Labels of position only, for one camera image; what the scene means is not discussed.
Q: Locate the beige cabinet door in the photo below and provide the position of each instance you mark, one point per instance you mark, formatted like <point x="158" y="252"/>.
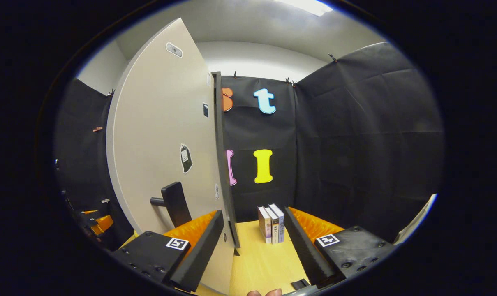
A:
<point x="158" y="123"/>

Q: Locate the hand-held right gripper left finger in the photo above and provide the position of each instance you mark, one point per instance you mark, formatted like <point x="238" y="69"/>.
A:
<point x="201" y="250"/>

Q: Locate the white purple book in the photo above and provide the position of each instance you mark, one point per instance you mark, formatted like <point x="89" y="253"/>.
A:
<point x="264" y="225"/>

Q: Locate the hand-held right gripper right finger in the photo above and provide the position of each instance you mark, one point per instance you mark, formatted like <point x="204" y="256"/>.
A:
<point x="303" y="250"/>

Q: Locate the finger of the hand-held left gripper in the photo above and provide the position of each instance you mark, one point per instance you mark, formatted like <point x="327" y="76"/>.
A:
<point x="90" y="212"/>
<point x="104" y="223"/>

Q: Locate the black backdrop cloth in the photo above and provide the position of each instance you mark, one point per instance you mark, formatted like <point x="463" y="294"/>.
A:
<point x="355" y="144"/>

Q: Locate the ceiling light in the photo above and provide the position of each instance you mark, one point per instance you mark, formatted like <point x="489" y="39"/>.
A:
<point x="310" y="6"/>

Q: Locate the dark grey cabinet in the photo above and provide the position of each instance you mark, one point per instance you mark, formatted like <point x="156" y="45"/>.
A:
<point x="220" y="144"/>

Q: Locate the beige book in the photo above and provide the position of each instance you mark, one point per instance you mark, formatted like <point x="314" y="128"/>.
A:
<point x="273" y="226"/>

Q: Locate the lavender book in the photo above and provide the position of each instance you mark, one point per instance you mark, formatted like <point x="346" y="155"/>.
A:
<point x="279" y="222"/>

